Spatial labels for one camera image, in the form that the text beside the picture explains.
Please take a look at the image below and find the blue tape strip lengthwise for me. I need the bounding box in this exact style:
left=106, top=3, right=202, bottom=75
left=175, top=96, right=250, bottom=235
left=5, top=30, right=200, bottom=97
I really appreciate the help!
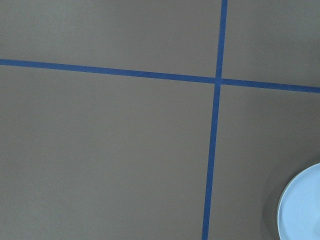
left=201, top=0, right=228, bottom=240

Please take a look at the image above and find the blue tape strip crosswise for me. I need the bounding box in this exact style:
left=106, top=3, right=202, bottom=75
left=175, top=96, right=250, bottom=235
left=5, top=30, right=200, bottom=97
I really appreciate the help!
left=0, top=58, right=320, bottom=94

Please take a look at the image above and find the light blue round plate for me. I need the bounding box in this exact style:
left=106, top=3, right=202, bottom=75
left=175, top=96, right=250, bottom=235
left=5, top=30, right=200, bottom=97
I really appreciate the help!
left=277, top=163, right=320, bottom=240

